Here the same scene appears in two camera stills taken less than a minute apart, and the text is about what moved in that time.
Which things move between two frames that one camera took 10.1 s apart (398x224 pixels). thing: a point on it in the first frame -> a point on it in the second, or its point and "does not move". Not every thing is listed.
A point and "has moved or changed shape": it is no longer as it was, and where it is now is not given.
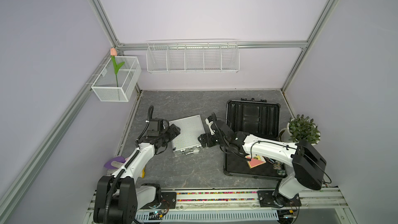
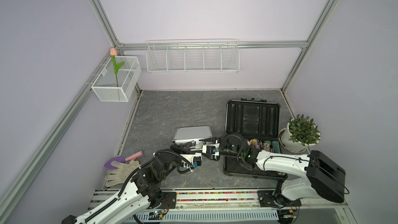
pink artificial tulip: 113,53 does not move
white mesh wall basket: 118,79 does not move
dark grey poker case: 260,119 does not move
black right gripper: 207,143 -> 204,153
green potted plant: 302,128 does not move
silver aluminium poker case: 187,142 has moved or changed shape
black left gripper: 173,133 -> 178,148
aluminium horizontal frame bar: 122,46 does not move
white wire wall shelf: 193,56 does not move
